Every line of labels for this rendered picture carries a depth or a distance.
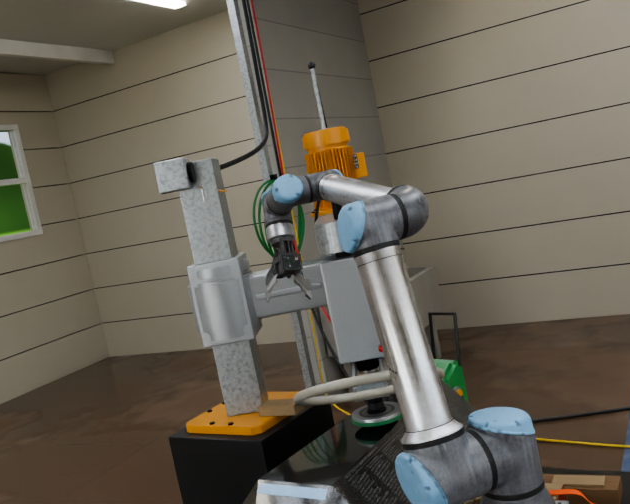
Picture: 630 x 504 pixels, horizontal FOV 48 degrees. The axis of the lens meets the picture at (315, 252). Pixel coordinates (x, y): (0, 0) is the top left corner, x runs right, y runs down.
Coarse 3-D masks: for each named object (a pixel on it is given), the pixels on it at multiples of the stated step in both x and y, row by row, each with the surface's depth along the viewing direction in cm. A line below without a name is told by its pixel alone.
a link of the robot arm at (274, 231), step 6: (270, 228) 229; (276, 228) 228; (282, 228) 228; (288, 228) 229; (270, 234) 229; (276, 234) 228; (282, 234) 227; (288, 234) 228; (294, 234) 232; (270, 240) 230
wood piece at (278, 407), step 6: (264, 402) 351; (270, 402) 349; (276, 402) 347; (282, 402) 345; (288, 402) 343; (294, 402) 341; (258, 408) 345; (264, 408) 344; (270, 408) 343; (276, 408) 341; (282, 408) 340; (288, 408) 338; (294, 408) 337; (300, 408) 342; (264, 414) 345; (270, 414) 343; (276, 414) 342; (282, 414) 340; (288, 414) 339; (294, 414) 337
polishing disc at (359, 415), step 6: (384, 402) 306; (390, 402) 304; (396, 402) 302; (360, 408) 304; (366, 408) 302; (390, 408) 296; (396, 408) 295; (354, 414) 298; (360, 414) 296; (366, 414) 295; (372, 414) 293; (378, 414) 292; (384, 414) 291; (390, 414) 289; (396, 414) 290; (354, 420) 294; (360, 420) 290; (366, 420) 288; (372, 420) 287; (378, 420) 287; (384, 420) 287
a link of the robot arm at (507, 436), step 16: (480, 416) 172; (496, 416) 170; (512, 416) 168; (528, 416) 169; (480, 432) 167; (496, 432) 165; (512, 432) 164; (528, 432) 166; (496, 448) 164; (512, 448) 164; (528, 448) 166; (496, 464) 163; (512, 464) 164; (528, 464) 166; (496, 480) 163; (512, 480) 165; (528, 480) 166
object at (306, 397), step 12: (384, 372) 207; (444, 372) 224; (324, 384) 210; (336, 384) 208; (348, 384) 206; (360, 384) 206; (300, 396) 218; (312, 396) 214; (324, 396) 245; (336, 396) 247; (348, 396) 249; (360, 396) 249; (372, 396) 250
